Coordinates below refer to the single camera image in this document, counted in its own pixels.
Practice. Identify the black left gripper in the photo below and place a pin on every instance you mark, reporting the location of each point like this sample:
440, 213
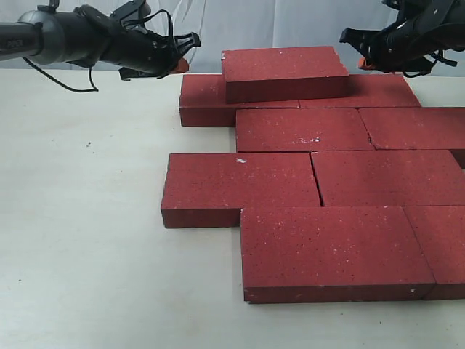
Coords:
152, 56

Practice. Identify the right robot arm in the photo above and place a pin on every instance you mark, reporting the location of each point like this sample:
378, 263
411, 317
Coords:
451, 34

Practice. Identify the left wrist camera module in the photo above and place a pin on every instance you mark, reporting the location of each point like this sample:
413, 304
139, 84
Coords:
131, 13

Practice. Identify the white backdrop cloth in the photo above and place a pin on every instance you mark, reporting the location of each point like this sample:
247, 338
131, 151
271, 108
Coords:
226, 25

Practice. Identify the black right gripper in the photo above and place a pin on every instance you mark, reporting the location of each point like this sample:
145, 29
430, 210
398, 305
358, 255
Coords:
406, 46

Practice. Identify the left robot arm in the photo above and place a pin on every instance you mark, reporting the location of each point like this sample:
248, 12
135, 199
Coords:
86, 36

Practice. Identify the middle row red brick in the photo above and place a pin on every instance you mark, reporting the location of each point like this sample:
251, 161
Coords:
389, 178

